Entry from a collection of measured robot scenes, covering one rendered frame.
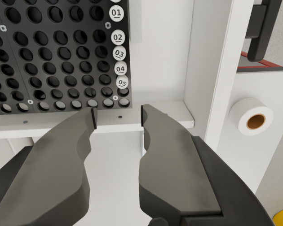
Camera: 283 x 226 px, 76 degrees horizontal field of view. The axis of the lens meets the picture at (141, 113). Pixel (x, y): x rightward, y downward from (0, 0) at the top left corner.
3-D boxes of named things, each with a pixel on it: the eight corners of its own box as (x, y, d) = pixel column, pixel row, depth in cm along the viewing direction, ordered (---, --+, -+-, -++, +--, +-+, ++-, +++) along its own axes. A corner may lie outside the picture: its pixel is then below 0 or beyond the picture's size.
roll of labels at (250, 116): (236, 130, 42) (245, 141, 39) (223, 110, 39) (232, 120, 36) (265, 113, 40) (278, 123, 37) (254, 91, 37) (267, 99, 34)
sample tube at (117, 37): (125, 37, 20) (125, 45, 16) (114, 38, 20) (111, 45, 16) (125, 25, 20) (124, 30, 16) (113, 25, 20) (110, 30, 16)
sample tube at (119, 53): (123, 52, 21) (123, 63, 17) (113, 48, 21) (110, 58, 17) (127, 41, 21) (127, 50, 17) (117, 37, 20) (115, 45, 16)
